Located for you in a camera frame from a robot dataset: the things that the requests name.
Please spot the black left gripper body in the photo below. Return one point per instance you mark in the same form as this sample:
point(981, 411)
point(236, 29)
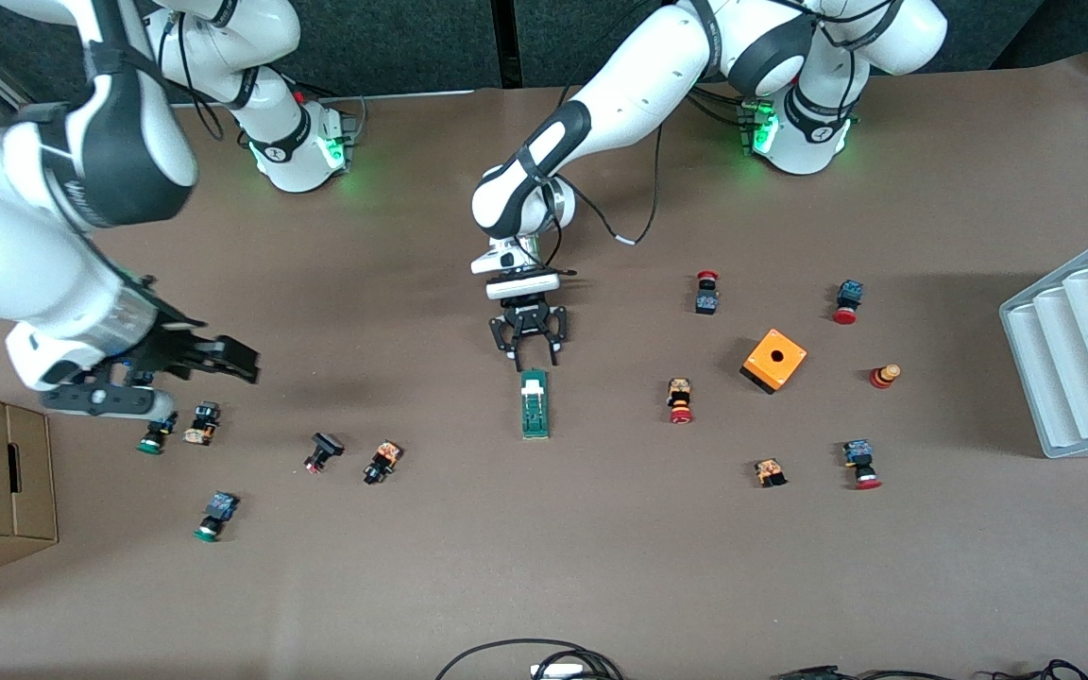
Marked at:
point(527, 319)

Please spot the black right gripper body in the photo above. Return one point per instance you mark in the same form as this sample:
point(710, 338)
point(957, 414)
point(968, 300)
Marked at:
point(176, 346)

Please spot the green load switch white lever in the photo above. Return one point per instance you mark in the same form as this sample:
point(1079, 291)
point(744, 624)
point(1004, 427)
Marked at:
point(535, 416)

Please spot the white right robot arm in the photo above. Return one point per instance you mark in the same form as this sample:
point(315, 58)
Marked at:
point(34, 246)

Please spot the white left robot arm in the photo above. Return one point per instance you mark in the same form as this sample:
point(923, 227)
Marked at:
point(620, 85)

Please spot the black pushbutton with orange block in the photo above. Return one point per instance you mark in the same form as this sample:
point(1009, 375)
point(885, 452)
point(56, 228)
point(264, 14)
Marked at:
point(382, 461)
point(203, 422)

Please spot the green pushbutton with blue block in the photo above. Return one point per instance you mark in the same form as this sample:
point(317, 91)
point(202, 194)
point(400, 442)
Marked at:
point(216, 516)
point(155, 439)

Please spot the black square pushbutton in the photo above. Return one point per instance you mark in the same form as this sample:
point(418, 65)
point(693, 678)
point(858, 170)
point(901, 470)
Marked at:
point(323, 451)

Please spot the red pushbutton with orange block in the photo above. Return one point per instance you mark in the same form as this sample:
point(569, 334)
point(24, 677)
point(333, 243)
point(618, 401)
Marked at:
point(679, 401)

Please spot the red pushbutton with blue block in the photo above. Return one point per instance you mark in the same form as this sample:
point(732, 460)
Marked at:
point(848, 302)
point(860, 463)
point(706, 295)

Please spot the orange contact block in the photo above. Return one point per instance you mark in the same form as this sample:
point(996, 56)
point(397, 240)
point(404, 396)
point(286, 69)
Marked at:
point(770, 472)

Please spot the small red yellow knob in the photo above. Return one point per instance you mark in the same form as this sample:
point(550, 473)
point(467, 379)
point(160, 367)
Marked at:
point(884, 376)

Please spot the white plug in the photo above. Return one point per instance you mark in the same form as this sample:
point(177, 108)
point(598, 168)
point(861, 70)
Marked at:
point(558, 671)

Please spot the white ribbed plastic tray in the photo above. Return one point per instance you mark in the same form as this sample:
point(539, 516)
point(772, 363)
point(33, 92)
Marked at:
point(1087, 349)

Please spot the orange button enclosure box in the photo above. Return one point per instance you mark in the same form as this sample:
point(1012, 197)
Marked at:
point(773, 361)

